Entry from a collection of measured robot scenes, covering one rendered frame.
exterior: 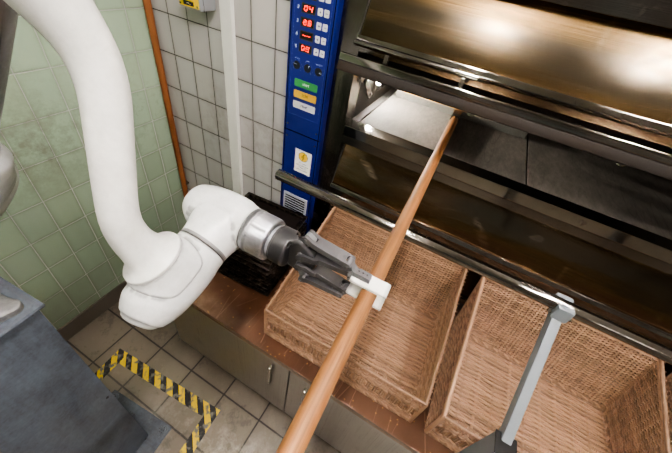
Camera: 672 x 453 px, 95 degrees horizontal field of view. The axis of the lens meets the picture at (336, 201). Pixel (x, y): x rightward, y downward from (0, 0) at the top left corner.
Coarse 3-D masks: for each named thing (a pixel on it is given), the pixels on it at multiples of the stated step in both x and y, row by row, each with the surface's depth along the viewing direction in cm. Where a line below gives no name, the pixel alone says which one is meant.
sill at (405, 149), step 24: (384, 144) 104; (408, 144) 104; (456, 168) 97; (480, 168) 99; (504, 192) 94; (528, 192) 92; (552, 216) 91; (576, 216) 88; (600, 216) 88; (624, 240) 85; (648, 240) 83
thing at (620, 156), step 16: (352, 64) 80; (384, 80) 78; (400, 80) 77; (432, 96) 75; (448, 96) 73; (480, 112) 72; (496, 112) 70; (528, 128) 69; (544, 128) 68; (576, 144) 66; (592, 144) 65; (624, 160) 64; (640, 160) 63
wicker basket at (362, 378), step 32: (352, 224) 124; (416, 256) 118; (288, 288) 111; (416, 288) 122; (448, 288) 116; (288, 320) 112; (320, 320) 114; (384, 320) 118; (448, 320) 100; (320, 352) 97; (352, 352) 107; (384, 352) 109; (416, 352) 110; (352, 384) 98; (384, 384) 90; (416, 384) 102; (416, 416) 90
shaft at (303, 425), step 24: (456, 120) 118; (432, 168) 89; (408, 216) 71; (384, 264) 59; (360, 312) 51; (336, 336) 48; (336, 360) 44; (312, 384) 42; (312, 408) 39; (288, 432) 38; (312, 432) 38
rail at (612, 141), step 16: (368, 64) 79; (384, 64) 78; (416, 80) 75; (432, 80) 74; (464, 96) 72; (480, 96) 71; (512, 112) 69; (528, 112) 68; (560, 128) 66; (576, 128) 65; (608, 144) 64; (624, 144) 63; (656, 160) 62
